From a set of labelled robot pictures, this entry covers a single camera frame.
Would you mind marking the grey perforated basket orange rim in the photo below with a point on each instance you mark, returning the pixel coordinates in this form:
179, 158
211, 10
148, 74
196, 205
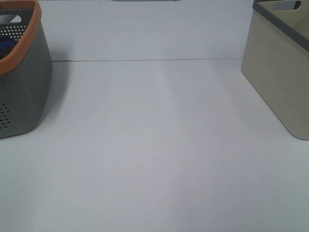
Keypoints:
26, 71

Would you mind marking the beige basket grey rim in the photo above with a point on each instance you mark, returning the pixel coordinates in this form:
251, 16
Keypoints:
276, 60

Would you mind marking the blue cloth in basket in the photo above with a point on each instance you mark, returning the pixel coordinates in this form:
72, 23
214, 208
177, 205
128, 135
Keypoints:
6, 46

